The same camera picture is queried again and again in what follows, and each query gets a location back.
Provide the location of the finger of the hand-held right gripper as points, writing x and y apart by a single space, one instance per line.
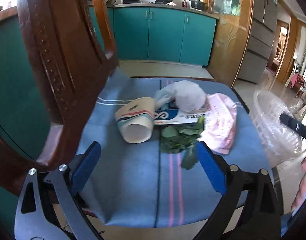
296 127

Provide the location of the pink cloth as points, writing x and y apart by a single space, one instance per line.
293 80

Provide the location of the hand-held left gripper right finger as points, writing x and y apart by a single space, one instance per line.
211 168

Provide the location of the grey refrigerator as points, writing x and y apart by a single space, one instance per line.
258 42

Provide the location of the striped paper cup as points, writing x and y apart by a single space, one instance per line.
135 115

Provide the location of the small red jar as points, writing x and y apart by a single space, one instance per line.
185 3

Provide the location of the person's right forearm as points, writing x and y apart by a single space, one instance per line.
300 195

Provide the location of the teal counter side panel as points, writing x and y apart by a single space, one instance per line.
15 92

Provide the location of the white plastic bag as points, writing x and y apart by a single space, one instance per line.
188 95

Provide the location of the carved wooden chair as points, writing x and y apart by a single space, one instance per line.
55 42

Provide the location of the green vegetable leaves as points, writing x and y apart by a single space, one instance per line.
175 137

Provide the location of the green garland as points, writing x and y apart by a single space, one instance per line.
304 55

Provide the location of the blue striped towel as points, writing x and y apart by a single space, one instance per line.
133 180

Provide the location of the blue and white carton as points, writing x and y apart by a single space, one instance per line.
173 118

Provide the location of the white plastic basket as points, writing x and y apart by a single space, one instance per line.
258 127

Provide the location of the wood framed glass door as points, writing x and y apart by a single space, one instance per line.
228 42

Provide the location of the teal kitchen cabinet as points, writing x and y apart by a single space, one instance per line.
163 30

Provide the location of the black lidded pot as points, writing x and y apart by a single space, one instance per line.
198 4

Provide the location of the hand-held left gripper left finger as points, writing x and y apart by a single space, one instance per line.
85 167

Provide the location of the pink printed packet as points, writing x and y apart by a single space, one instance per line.
220 125

